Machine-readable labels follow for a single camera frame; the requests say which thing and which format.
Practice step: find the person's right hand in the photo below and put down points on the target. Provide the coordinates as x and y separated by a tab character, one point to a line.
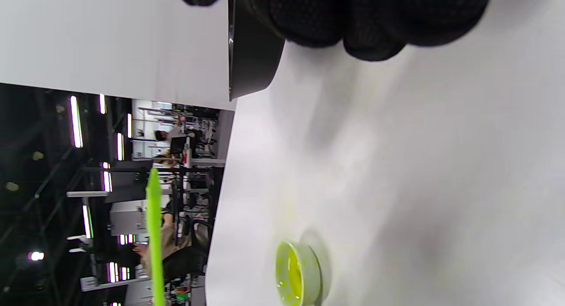
362	14

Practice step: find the black cast iron frying pan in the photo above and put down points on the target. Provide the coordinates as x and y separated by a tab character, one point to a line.
251	63

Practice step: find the small green oil cup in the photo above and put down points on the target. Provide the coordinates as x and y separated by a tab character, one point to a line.
304	275

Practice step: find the green silicone brush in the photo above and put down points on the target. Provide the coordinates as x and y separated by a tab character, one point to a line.
155	235

